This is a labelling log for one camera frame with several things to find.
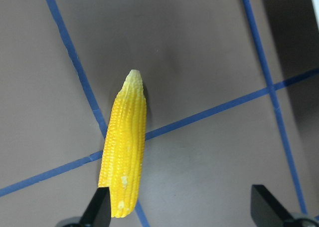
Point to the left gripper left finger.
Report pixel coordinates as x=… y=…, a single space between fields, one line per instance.
x=98 y=211

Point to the yellow corn cob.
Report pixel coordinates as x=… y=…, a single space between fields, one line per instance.
x=123 y=153

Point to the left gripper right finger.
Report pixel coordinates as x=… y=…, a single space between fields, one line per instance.
x=267 y=211

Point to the wooden drawer with white handle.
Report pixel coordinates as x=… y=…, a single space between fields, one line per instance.
x=315 y=4

